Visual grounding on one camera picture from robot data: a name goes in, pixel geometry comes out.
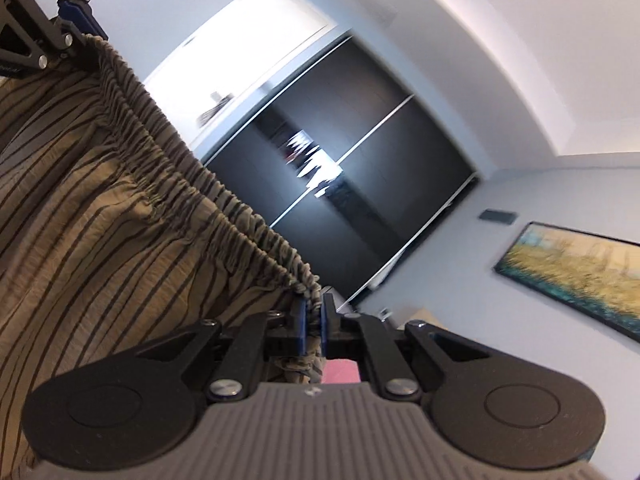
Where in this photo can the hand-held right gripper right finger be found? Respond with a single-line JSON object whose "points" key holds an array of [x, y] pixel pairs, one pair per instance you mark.
{"points": [[329, 330]]}

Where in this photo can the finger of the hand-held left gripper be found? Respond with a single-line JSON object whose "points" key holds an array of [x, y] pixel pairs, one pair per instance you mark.
{"points": [[80, 17]]}

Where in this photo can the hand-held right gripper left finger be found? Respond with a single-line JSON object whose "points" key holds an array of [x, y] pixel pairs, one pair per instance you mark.
{"points": [[299, 330]]}

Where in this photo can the striped olive pants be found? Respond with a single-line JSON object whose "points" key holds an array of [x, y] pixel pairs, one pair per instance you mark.
{"points": [[100, 210]]}

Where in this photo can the pink pillow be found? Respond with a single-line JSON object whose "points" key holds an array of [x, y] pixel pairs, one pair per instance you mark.
{"points": [[342, 371]]}

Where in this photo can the black sliding wardrobe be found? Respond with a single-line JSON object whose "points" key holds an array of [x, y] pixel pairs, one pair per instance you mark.
{"points": [[400, 160]]}

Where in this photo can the framed yellow teal painting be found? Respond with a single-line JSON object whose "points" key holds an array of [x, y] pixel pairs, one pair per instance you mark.
{"points": [[575, 270]]}

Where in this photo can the dark wall plate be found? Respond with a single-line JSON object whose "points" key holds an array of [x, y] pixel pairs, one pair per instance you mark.
{"points": [[497, 216]]}

